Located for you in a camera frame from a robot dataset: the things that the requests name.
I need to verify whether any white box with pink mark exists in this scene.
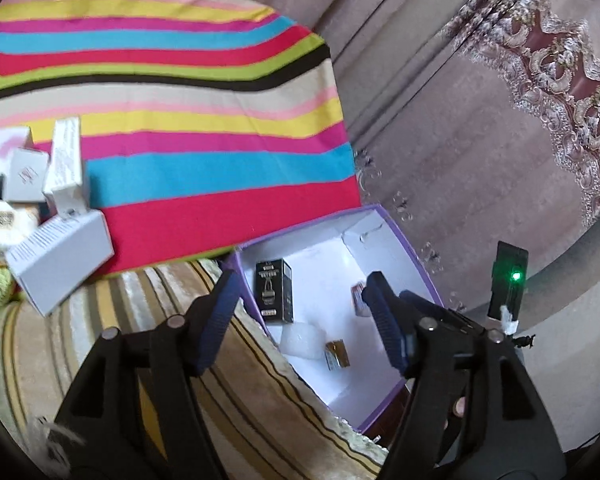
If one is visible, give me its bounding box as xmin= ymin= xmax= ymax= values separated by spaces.
xmin=0 ymin=127 xmax=34 ymax=162

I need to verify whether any orange and white tissue pack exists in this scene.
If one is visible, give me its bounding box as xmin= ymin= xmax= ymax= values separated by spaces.
xmin=0 ymin=200 xmax=41 ymax=262

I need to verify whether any black product box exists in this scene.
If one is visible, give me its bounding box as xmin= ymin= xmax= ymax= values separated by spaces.
xmin=255 ymin=258 xmax=295 ymax=324

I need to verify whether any purple cardboard box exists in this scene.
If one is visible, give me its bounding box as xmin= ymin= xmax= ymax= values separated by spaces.
xmin=220 ymin=203 xmax=446 ymax=433

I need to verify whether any large white printed carton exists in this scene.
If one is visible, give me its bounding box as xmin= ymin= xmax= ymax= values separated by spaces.
xmin=5 ymin=210 xmax=115 ymax=317

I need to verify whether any colourful striped cloth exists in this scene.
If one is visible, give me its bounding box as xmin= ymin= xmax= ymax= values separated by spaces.
xmin=0 ymin=0 xmax=359 ymax=277

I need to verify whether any small plain white box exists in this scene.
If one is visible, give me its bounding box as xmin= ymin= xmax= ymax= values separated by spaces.
xmin=2 ymin=147 xmax=50 ymax=204

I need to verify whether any small gold box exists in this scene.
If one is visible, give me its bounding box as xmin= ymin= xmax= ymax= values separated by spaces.
xmin=325 ymin=340 xmax=352 ymax=372

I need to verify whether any person's right hand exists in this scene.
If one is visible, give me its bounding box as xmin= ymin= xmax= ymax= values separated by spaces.
xmin=442 ymin=396 xmax=470 ymax=433

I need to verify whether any tall white carton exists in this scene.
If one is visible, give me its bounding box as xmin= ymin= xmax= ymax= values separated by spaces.
xmin=42 ymin=116 xmax=89 ymax=214

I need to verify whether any brown striped velvet cushion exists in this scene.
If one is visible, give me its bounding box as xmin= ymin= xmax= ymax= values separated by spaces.
xmin=0 ymin=259 xmax=388 ymax=480

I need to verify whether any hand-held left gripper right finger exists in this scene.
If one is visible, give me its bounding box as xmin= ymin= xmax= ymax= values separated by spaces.
xmin=362 ymin=271 xmax=566 ymax=480

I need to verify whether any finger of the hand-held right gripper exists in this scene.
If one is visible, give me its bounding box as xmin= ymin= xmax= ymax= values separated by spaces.
xmin=399 ymin=290 xmax=488 ymax=333

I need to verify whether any clear bubble wrap piece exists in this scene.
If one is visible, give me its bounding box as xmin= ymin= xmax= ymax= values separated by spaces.
xmin=280 ymin=325 xmax=326 ymax=361

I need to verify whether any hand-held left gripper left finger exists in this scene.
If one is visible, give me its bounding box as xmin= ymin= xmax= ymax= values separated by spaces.
xmin=50 ymin=269 xmax=242 ymax=480

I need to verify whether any brown ornate carpet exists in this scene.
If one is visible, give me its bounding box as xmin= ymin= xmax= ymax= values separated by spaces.
xmin=310 ymin=0 xmax=600 ymax=456

